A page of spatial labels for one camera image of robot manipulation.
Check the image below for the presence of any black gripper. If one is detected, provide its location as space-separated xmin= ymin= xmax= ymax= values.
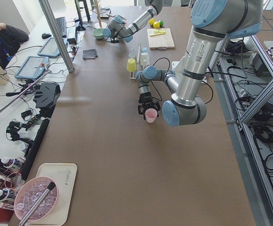
xmin=110 ymin=35 xmax=120 ymax=43
xmin=138 ymin=92 xmax=161 ymax=120

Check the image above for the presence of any pink cup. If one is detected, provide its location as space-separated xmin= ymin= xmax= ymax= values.
xmin=145 ymin=108 xmax=157 ymax=123

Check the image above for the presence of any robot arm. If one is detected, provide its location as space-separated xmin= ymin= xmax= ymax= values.
xmin=136 ymin=0 xmax=263 ymax=126
xmin=103 ymin=0 xmax=163 ymax=43

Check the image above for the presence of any grey cup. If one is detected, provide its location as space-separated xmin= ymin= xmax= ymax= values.
xmin=129 ymin=52 xmax=137 ymax=60

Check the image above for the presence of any yellow cup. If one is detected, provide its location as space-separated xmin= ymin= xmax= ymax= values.
xmin=126 ymin=58 xmax=137 ymax=72

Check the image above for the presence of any light blue cup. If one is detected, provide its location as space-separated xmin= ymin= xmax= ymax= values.
xmin=141 ymin=47 xmax=149 ymax=53

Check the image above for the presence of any white cup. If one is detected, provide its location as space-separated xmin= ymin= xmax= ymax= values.
xmin=140 ymin=52 xmax=149 ymax=66

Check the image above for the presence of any green bowl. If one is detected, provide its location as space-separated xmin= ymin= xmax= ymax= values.
xmin=92 ymin=28 xmax=105 ymax=40

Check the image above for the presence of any wooden mug tree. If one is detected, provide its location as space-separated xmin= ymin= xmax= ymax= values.
xmin=89 ymin=0 xmax=108 ymax=29

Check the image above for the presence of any grey cloth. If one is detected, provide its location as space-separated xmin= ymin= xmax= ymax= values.
xmin=83 ymin=49 xmax=98 ymax=59

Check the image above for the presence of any yellow lemon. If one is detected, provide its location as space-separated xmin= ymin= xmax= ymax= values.
xmin=148 ymin=18 xmax=155 ymax=26
xmin=153 ymin=21 xmax=160 ymax=29

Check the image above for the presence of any lemon slice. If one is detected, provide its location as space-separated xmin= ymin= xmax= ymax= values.
xmin=153 ymin=29 xmax=165 ymax=33

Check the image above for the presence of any wooden cutting board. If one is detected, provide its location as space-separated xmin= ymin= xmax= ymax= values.
xmin=147 ymin=28 xmax=175 ymax=49

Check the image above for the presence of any black keyboard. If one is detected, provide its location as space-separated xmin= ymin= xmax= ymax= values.
xmin=55 ymin=16 xmax=67 ymax=38

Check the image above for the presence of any blue teach pendant far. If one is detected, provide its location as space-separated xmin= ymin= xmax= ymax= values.
xmin=37 ymin=37 xmax=60 ymax=58

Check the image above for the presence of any blue teach pendant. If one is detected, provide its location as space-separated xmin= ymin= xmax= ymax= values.
xmin=15 ymin=56 xmax=50 ymax=80
xmin=37 ymin=37 xmax=60 ymax=58

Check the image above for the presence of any black computer mouse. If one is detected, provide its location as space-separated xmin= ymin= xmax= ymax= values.
xmin=41 ymin=33 xmax=51 ymax=39

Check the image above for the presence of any blue teach pendant near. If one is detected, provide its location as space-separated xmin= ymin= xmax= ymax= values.
xmin=15 ymin=56 xmax=50 ymax=80

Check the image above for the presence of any black device stand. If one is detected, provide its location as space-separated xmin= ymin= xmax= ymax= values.
xmin=33 ymin=82 xmax=61 ymax=118

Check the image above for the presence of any cream tray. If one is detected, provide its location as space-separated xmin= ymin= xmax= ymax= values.
xmin=26 ymin=163 xmax=77 ymax=226

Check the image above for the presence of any person in dark jacket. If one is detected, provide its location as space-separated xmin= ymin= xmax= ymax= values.
xmin=0 ymin=23 xmax=29 ymax=69

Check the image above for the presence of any shiny metal scoop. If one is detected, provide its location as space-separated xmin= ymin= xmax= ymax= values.
xmin=18 ymin=182 xmax=56 ymax=226

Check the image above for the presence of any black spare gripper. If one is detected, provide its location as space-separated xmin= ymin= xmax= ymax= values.
xmin=6 ymin=121 xmax=34 ymax=145

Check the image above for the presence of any tea bottle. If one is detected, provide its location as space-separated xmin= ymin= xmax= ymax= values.
xmin=0 ymin=188 xmax=17 ymax=204
xmin=1 ymin=157 xmax=23 ymax=171

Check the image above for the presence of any pink bowl with ice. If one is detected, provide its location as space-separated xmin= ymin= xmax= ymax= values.
xmin=14 ymin=177 xmax=58 ymax=222

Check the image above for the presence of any white wire cup rack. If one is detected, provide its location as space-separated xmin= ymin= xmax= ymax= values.
xmin=129 ymin=44 xmax=148 ymax=80

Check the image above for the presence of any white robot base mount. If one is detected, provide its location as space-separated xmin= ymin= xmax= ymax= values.
xmin=172 ymin=61 xmax=188 ymax=81

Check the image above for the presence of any aluminium frame post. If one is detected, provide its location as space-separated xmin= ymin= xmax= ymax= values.
xmin=39 ymin=0 xmax=74 ymax=73

